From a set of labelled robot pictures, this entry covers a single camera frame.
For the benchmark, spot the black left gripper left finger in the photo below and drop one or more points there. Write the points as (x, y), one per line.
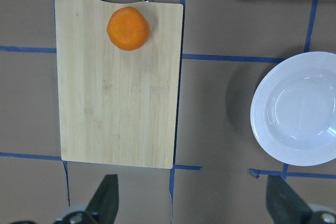
(104, 205)

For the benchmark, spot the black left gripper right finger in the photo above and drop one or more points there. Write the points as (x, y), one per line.
(283, 204)

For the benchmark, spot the white ceramic plate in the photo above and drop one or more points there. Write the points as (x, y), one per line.
(292, 113)

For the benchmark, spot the orange fruit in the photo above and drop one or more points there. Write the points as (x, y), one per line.
(128, 29)

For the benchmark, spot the bamboo cutting board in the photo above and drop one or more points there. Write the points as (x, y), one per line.
(117, 107)

